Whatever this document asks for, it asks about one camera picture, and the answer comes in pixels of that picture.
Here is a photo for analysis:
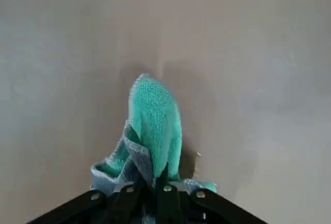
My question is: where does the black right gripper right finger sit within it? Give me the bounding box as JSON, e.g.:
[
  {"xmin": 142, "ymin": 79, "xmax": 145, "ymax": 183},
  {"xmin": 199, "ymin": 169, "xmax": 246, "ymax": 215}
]
[{"xmin": 155, "ymin": 168, "xmax": 269, "ymax": 224}]

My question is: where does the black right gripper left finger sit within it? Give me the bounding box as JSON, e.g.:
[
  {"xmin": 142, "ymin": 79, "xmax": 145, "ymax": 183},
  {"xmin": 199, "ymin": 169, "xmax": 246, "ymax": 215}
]
[{"xmin": 28, "ymin": 184, "xmax": 146, "ymax": 224}]

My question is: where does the grey and green cloth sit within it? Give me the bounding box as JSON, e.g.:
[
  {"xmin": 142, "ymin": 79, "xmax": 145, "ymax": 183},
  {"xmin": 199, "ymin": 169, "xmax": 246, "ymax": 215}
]
[{"xmin": 89, "ymin": 73, "xmax": 220, "ymax": 203}]

